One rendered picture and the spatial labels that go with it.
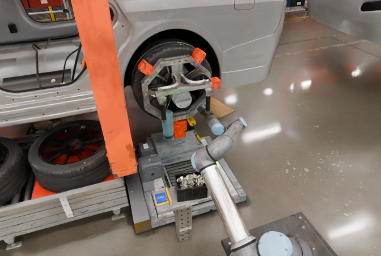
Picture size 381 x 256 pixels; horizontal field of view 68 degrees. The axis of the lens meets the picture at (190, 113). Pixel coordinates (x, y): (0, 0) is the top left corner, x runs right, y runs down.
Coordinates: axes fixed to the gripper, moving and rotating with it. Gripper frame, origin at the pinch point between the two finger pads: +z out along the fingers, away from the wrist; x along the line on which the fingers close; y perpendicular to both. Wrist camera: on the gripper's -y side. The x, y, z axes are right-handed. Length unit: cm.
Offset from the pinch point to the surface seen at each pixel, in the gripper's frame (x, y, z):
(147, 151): -53, -21, -18
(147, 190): -79, -2, -29
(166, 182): -67, 11, -25
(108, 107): -21, -83, -50
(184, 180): -31, -21, -71
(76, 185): -96, -56, -31
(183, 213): -51, -5, -77
